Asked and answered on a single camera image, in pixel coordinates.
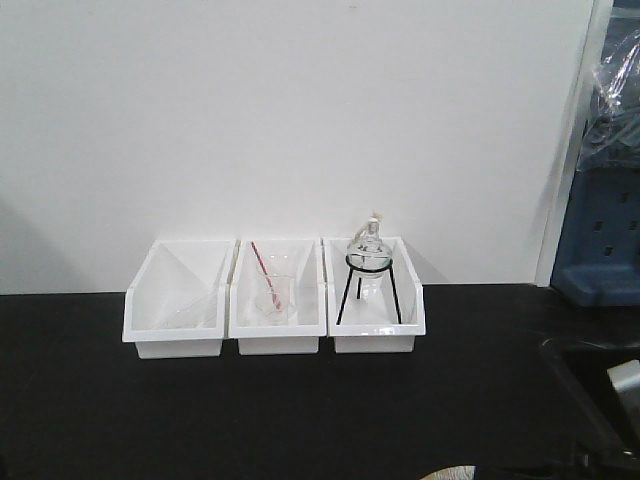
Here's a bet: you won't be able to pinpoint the red white striped stirrer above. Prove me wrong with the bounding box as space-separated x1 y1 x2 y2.
250 241 282 311

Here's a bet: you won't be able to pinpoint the middle white plastic bin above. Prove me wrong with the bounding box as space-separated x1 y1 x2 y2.
228 239 327 356

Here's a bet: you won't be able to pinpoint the black lab sink basin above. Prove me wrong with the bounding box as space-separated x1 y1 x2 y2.
540 337 639 477

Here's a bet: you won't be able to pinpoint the right white plastic bin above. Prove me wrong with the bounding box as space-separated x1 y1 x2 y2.
321 237 426 353

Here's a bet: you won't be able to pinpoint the glass alcohol lamp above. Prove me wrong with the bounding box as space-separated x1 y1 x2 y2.
346 213 392 278

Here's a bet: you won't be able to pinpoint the glass beaker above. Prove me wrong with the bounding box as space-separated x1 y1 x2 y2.
254 254 296 326

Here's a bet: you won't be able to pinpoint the clear bag of tubing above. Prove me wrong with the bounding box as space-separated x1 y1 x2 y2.
577 28 639 171

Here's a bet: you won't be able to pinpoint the glass rods in bin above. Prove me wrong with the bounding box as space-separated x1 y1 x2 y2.
156 292 218 329

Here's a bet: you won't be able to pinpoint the blue grey pegboard drying rack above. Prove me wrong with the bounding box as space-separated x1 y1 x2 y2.
551 1 639 307

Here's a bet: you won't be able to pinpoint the white plastic bin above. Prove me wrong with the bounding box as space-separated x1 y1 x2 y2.
321 237 426 353
228 239 327 356
122 240 236 360

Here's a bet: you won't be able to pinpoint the left white plastic bin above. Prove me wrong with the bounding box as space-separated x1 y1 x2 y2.
122 240 236 360

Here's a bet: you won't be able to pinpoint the black wire tripod stand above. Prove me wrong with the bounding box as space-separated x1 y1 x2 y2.
336 255 402 325

